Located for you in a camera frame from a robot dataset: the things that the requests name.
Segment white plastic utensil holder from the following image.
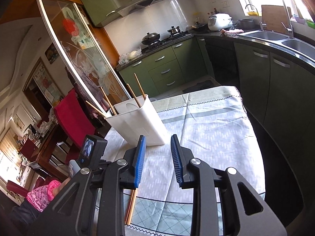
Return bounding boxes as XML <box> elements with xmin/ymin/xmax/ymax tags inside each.
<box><xmin>104</xmin><ymin>94</ymin><xmax>166</xmax><ymax>146</ymax></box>

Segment floral glass sliding door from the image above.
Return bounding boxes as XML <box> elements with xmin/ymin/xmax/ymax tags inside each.
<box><xmin>36</xmin><ymin>0</ymin><xmax>132</xmax><ymax>109</ymax></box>

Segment dark cooking pot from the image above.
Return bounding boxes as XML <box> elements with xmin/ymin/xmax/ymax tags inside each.
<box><xmin>237</xmin><ymin>18</ymin><xmax>256</xmax><ymax>29</ymax></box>

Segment steel double sink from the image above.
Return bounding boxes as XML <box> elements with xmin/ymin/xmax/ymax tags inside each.
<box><xmin>236</xmin><ymin>29</ymin><xmax>315</xmax><ymax>62</ymax></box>

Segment dark wall clock picture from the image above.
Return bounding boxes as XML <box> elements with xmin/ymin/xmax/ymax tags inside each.
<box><xmin>44</xmin><ymin>43</ymin><xmax>60</xmax><ymax>65</ymax></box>

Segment black gas stove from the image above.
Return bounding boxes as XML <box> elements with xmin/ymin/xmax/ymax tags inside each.
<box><xmin>145</xmin><ymin>32</ymin><xmax>194</xmax><ymax>50</ymax></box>

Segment dark green sink cabinets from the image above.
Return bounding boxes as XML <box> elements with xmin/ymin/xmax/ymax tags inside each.
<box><xmin>197</xmin><ymin>36</ymin><xmax>315</xmax><ymax>158</ymax></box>

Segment green wall cabinets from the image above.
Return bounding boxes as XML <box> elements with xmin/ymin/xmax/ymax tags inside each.
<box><xmin>79</xmin><ymin>0</ymin><xmax>202</xmax><ymax>28</ymax></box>

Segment red dining chair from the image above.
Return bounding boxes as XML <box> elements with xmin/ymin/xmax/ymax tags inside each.
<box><xmin>53</xmin><ymin>89</ymin><xmax>104</xmax><ymax>138</ymax></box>

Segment white plastic bag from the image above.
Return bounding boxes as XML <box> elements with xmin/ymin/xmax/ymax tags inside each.
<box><xmin>118</xmin><ymin>46</ymin><xmax>142</xmax><ymax>66</ymax></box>

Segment black wok with lid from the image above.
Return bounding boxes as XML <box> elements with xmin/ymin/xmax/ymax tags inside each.
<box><xmin>141</xmin><ymin>31</ymin><xmax>160</xmax><ymax>45</ymax></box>

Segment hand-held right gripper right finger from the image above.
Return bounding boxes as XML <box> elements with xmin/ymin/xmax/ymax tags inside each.
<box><xmin>170</xmin><ymin>134</ymin><xmax>287</xmax><ymax>236</ymax></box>

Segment white rice cooker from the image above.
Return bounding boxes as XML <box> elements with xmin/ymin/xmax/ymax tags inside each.
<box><xmin>208</xmin><ymin>13</ymin><xmax>233</xmax><ymax>32</ymax></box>

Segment grey patterned tablecloth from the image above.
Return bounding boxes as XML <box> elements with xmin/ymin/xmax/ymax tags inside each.
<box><xmin>98</xmin><ymin>86</ymin><xmax>267</xmax><ymax>236</ymax></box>

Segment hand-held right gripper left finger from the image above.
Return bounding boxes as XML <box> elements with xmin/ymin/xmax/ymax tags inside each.
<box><xmin>27</xmin><ymin>135</ymin><xmax>147</xmax><ymax>236</ymax></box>

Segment small black pot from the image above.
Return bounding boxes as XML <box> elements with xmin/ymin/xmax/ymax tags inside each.
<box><xmin>167</xmin><ymin>25</ymin><xmax>182</xmax><ymax>35</ymax></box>

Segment long brown chopstick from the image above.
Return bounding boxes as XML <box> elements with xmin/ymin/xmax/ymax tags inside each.
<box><xmin>134</xmin><ymin>73</ymin><xmax>146</xmax><ymax>99</ymax></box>
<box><xmin>126</xmin><ymin>84</ymin><xmax>141</xmax><ymax>108</ymax></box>
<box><xmin>85</xmin><ymin>100</ymin><xmax>107</xmax><ymax>119</ymax></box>
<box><xmin>99</xmin><ymin>87</ymin><xmax>118</xmax><ymax>116</ymax></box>

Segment calligraphy wall poster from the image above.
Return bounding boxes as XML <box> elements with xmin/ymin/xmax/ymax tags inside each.
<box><xmin>33</xmin><ymin>62</ymin><xmax>62</xmax><ymax>104</ymax></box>

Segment tall chrome faucet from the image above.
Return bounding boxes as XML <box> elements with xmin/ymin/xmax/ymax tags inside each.
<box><xmin>281</xmin><ymin>0</ymin><xmax>295</xmax><ymax>39</ymax></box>

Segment checked hanging apron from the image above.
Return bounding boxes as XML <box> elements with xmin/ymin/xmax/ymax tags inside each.
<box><xmin>65</xmin><ymin>54</ymin><xmax>112</xmax><ymax>119</ymax></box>

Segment green base cabinets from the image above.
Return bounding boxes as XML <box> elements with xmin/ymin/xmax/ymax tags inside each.
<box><xmin>117</xmin><ymin>37</ymin><xmax>215</xmax><ymax>99</ymax></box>

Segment black frying pan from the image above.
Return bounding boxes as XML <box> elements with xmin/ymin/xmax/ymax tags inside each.
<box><xmin>190</xmin><ymin>21</ymin><xmax>208</xmax><ymax>32</ymax></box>

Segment wooden cutting board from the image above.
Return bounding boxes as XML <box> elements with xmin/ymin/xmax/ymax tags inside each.
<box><xmin>260</xmin><ymin>5</ymin><xmax>292</xmax><ymax>34</ymax></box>

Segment cluttered wooden dining table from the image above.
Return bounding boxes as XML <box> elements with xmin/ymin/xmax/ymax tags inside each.
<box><xmin>29</xmin><ymin>122</ymin><xmax>75</xmax><ymax>175</ymax></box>

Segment green bowls on windowsill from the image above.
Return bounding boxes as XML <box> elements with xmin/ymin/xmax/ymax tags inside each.
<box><xmin>291</xmin><ymin>14</ymin><xmax>315</xmax><ymax>28</ymax></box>

